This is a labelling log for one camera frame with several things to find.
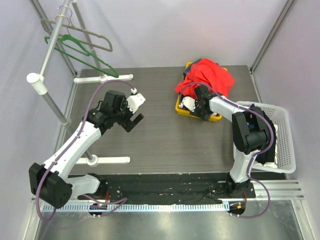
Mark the green clothes hanger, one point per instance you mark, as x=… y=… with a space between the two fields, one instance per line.
x=83 y=51

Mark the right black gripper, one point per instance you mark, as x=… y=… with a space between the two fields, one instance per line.
x=200 y=110

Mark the navy garment in basket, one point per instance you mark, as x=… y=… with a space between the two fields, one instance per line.
x=261 y=132

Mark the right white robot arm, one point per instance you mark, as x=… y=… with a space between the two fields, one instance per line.
x=238 y=178

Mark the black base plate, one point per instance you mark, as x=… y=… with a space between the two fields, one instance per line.
x=173 y=188

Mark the blue grey garment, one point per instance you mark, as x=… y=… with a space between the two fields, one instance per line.
x=189 y=65

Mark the white slotted cable duct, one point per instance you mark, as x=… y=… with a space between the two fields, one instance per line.
x=126 y=208

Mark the yellow plastic tray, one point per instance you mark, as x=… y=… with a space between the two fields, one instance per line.
x=186 y=113

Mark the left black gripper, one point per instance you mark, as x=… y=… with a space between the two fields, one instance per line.
x=128 y=124

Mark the grey clothes hanger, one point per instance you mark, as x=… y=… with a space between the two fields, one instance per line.
x=45 y=22

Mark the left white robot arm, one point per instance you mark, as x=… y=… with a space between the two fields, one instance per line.
x=51 y=182

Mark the red tank top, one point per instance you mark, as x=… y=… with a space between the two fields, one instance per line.
x=207 y=72

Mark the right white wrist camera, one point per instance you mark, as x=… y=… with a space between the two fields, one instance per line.
x=188 y=103

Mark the white plastic laundry basket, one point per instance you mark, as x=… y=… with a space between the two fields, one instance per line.
x=286 y=161

